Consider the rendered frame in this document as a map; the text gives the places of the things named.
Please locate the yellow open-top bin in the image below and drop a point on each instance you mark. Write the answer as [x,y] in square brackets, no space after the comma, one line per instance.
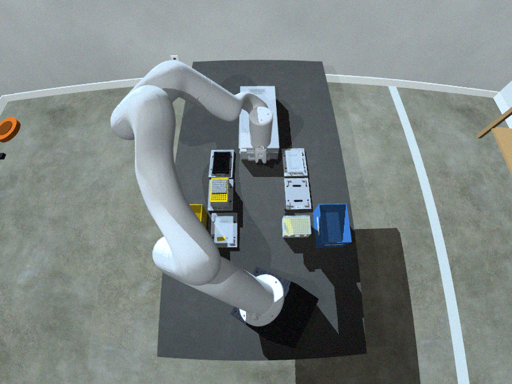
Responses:
[200,212]

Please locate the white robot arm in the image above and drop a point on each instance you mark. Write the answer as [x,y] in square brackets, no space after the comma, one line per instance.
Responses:
[187,251]

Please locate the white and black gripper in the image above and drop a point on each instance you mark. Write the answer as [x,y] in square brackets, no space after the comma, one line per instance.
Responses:
[260,156]

